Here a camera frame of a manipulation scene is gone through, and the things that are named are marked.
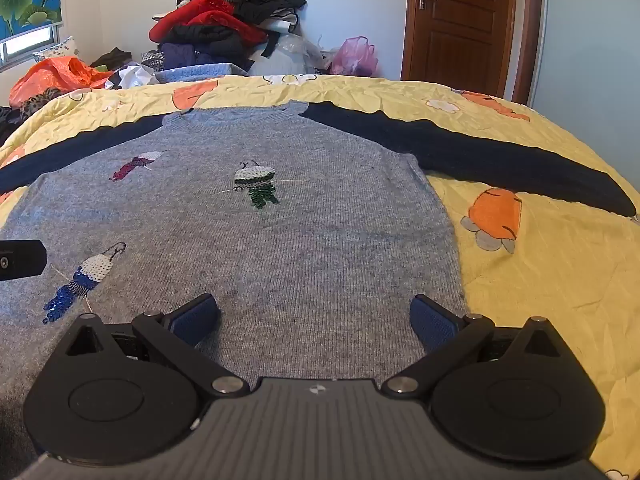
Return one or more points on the white crumpled cloth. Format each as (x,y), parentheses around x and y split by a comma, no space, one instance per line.
(135,76)

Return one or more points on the houndstooth cloth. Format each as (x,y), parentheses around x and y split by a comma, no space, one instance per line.
(152,60)

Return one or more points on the navy garment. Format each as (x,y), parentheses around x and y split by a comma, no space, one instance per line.
(177,55)

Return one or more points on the dark brown cloth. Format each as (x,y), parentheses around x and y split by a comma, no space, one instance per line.
(112,57)

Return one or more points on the brown wooden door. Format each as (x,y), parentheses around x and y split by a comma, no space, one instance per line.
(465,25)

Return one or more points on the light blue knit sweater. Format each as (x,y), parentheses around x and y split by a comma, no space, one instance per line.
(200,72)

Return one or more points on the pink plastic bag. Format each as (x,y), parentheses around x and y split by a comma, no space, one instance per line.
(355,57)

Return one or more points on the dark clothes heap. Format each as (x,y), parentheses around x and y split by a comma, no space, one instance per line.
(9,125)

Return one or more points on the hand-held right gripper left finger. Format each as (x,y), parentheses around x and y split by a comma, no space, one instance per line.
(194,321)

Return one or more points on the orange plastic bag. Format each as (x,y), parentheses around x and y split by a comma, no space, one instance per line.
(50,77)

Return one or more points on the clear plastic bag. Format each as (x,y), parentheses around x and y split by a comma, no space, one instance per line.
(295,52)

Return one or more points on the floral pillow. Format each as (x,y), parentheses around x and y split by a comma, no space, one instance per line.
(60,50)

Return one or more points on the grey sweater with navy sleeves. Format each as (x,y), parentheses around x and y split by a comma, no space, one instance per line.
(310,240)

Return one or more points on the window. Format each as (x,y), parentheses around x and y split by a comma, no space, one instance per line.
(25,45)

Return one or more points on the yellow carrot print quilt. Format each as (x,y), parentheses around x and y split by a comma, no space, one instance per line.
(550,270)

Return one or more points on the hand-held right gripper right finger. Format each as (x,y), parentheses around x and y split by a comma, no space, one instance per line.
(431,327)

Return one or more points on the leopard print cloth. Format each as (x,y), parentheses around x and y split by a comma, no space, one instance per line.
(37,102)

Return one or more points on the red garment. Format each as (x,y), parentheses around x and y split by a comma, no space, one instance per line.
(200,10)

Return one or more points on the lotus print roller blind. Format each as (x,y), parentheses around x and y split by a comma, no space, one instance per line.
(25,0)

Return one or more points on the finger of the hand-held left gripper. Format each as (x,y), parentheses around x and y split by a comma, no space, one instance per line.
(20,260)

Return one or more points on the black jacket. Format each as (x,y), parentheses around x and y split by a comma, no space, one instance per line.
(205,35)

